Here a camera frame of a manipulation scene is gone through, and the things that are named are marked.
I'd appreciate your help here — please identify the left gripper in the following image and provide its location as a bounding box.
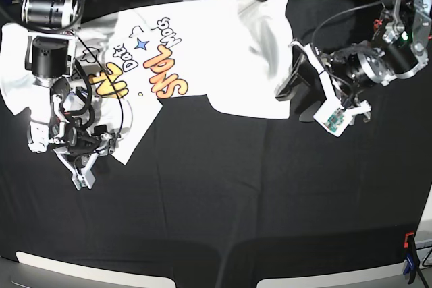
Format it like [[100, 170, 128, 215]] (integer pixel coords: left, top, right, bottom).
[[275, 43, 385, 123]]

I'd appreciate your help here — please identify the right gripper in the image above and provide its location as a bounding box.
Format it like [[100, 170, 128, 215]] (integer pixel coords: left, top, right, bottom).
[[26, 98, 121, 161]]

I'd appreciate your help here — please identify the white printed t-shirt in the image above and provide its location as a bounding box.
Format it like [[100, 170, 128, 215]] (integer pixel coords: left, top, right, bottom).
[[0, 0, 293, 165]]

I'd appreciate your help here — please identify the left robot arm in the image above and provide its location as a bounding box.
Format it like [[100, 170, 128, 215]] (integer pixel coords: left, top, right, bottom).
[[275, 0, 431, 132]]

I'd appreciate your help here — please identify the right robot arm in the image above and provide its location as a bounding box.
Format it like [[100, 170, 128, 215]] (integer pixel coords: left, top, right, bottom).
[[20, 0, 118, 162]]

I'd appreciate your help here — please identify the black table cloth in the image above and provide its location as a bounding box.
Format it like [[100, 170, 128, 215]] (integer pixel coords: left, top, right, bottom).
[[0, 0, 432, 281]]

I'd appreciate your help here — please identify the orange blue clamp bottom right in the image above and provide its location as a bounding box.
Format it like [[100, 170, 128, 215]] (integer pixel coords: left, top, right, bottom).
[[403, 232, 420, 285]]

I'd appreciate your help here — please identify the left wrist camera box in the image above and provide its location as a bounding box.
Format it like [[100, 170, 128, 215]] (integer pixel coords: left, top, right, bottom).
[[313, 100, 354, 137]]

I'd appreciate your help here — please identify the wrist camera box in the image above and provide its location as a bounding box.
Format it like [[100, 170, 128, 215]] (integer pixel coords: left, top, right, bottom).
[[313, 100, 354, 137], [72, 169, 95, 190]]

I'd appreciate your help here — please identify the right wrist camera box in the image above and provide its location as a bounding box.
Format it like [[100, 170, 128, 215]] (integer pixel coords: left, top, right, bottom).
[[72, 169, 95, 190]]

